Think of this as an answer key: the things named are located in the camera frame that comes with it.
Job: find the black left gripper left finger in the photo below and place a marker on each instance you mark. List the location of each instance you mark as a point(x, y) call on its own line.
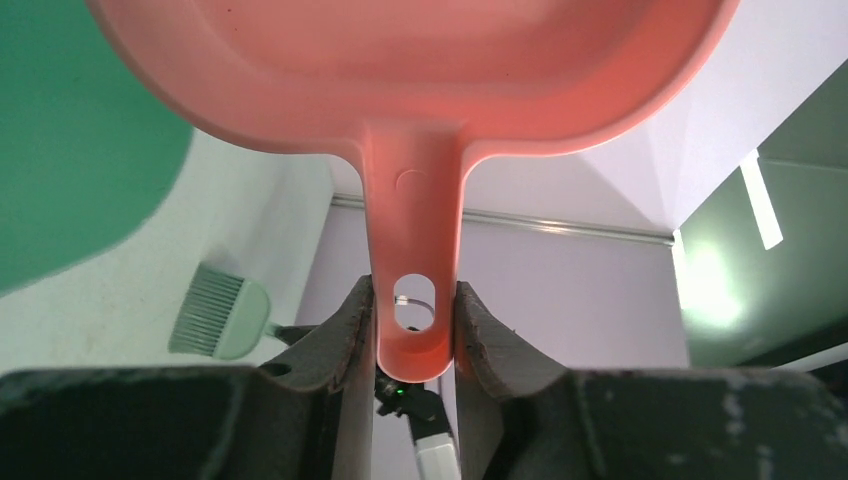
point(305, 414)

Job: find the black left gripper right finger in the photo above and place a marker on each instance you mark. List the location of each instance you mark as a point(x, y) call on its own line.
point(523, 415)

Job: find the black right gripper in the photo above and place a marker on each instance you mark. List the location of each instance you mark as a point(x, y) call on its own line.
point(290, 335)

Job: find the green hand brush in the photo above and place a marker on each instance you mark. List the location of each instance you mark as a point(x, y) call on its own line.
point(222, 316)

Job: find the pink plastic dustpan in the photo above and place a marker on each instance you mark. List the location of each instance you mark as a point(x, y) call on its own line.
point(414, 95)

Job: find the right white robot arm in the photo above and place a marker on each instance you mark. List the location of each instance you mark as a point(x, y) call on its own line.
point(424, 424)

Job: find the green plastic waste bin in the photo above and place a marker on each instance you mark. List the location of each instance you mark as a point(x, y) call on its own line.
point(87, 153)

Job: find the right aluminium frame post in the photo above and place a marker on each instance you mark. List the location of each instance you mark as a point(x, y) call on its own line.
point(526, 223)

